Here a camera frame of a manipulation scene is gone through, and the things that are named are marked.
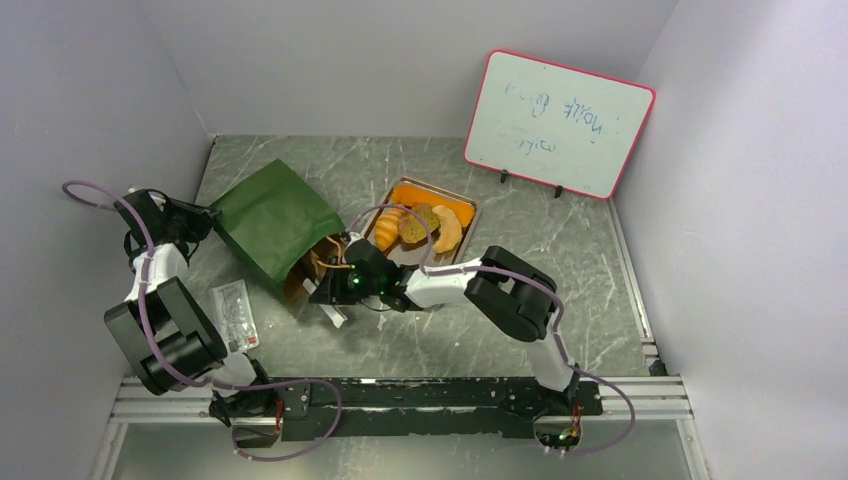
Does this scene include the brown bread slice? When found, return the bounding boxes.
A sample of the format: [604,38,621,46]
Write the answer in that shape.
[399,203,441,245]

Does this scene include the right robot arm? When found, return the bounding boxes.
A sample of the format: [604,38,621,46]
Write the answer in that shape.
[309,239,580,414]

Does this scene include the red framed whiteboard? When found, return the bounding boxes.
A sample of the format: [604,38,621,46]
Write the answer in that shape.
[464,49,656,200]

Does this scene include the black base beam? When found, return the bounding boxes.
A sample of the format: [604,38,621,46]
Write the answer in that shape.
[208,376,604,442]

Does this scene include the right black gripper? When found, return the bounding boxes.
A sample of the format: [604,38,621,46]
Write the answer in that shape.
[310,257,383,306]

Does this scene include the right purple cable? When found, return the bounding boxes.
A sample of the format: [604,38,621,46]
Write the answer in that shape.
[344,202,637,460]

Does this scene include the clear plastic packet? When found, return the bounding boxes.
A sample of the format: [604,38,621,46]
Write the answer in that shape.
[210,279,259,353]

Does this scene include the aluminium frame rail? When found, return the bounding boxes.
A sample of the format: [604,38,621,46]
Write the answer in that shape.
[110,377,694,423]

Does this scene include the braided fake bread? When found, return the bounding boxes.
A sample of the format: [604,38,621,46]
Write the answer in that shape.
[390,183,476,228]

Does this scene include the metal tongs white handles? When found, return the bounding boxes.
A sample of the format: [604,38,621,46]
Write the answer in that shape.
[302,278,347,329]

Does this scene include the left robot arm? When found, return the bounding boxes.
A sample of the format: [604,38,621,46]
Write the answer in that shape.
[104,189,277,416]

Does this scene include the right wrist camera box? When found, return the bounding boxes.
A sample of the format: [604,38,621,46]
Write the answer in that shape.
[345,232,364,246]

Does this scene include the pale crescent fake bread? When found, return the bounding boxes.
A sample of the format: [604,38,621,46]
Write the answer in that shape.
[432,205,462,254]

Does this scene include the fake croissant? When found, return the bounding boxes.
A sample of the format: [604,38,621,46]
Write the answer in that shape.
[374,208,406,251]

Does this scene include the green paper bag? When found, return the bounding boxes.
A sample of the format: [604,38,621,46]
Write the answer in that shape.
[210,159,345,303]

